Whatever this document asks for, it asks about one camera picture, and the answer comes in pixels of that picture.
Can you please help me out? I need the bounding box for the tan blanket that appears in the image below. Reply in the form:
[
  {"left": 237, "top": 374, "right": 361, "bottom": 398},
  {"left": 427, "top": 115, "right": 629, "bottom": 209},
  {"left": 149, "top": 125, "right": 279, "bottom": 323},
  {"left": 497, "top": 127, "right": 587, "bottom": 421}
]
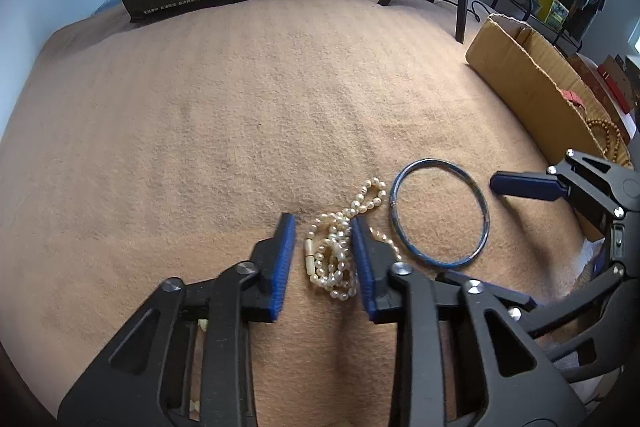
[{"left": 0, "top": 0, "right": 616, "bottom": 427}]

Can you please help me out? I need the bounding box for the blue bangle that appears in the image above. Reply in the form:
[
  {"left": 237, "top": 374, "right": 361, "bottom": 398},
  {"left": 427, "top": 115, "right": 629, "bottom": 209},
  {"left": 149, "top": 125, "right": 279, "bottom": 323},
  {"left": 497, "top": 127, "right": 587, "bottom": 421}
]
[{"left": 389, "top": 158, "right": 491, "bottom": 269}]

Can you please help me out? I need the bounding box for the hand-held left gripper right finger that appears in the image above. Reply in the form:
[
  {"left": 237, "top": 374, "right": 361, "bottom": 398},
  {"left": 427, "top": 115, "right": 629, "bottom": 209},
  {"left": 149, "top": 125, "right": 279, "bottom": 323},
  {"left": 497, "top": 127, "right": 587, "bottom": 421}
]
[{"left": 352, "top": 218, "right": 586, "bottom": 427}]

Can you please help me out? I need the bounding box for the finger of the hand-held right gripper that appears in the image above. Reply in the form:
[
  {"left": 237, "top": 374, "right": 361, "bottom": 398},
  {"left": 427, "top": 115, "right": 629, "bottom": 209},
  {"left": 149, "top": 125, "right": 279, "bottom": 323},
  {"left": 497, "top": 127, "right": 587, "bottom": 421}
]
[
  {"left": 490, "top": 149, "right": 640, "bottom": 228},
  {"left": 437, "top": 264, "right": 640, "bottom": 383}
]

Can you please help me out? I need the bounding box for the white pearl necklace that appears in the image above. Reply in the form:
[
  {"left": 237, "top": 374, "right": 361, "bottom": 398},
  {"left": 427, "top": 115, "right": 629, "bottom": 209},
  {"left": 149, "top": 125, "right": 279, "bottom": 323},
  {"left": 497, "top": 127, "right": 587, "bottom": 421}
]
[{"left": 302, "top": 177, "right": 403, "bottom": 303}]

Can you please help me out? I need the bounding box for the red box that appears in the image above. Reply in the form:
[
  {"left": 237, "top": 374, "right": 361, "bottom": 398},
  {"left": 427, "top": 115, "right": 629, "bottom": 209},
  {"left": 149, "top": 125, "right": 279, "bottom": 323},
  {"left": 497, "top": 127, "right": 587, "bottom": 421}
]
[{"left": 597, "top": 56, "right": 640, "bottom": 114}]

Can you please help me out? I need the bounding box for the black cable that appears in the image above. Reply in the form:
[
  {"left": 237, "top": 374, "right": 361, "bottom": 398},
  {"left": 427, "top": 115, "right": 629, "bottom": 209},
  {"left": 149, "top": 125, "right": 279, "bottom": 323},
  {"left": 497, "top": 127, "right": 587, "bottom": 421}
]
[{"left": 467, "top": 0, "right": 495, "bottom": 22}]

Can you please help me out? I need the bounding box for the wooden bead bracelet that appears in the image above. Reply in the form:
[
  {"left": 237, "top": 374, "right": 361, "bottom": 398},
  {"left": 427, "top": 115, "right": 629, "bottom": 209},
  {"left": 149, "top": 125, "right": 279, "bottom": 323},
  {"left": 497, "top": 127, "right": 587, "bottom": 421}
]
[{"left": 585, "top": 117, "right": 632, "bottom": 168}]

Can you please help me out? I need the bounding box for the cardboard box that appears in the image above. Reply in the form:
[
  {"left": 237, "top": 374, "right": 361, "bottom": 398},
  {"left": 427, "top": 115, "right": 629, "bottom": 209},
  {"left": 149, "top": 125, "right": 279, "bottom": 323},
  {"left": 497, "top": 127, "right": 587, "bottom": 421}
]
[{"left": 465, "top": 13, "right": 633, "bottom": 243}]

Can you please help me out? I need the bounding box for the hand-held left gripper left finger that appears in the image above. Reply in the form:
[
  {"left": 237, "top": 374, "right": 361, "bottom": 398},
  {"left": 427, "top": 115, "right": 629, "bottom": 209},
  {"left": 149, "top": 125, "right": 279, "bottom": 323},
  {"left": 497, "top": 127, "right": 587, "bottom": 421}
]
[{"left": 57, "top": 213, "right": 297, "bottom": 427}]

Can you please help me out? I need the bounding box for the green box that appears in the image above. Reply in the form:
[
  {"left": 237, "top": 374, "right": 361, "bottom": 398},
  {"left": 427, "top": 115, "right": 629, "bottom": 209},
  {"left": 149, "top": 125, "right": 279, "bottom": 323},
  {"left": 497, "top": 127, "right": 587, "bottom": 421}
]
[{"left": 534, "top": 0, "right": 571, "bottom": 30}]

